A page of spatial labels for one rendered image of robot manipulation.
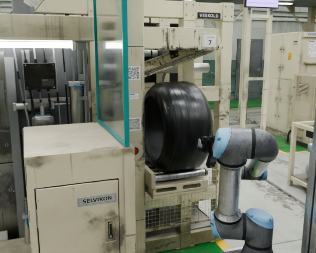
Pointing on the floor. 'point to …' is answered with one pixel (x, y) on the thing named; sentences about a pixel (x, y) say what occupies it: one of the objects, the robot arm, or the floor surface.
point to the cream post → (132, 17)
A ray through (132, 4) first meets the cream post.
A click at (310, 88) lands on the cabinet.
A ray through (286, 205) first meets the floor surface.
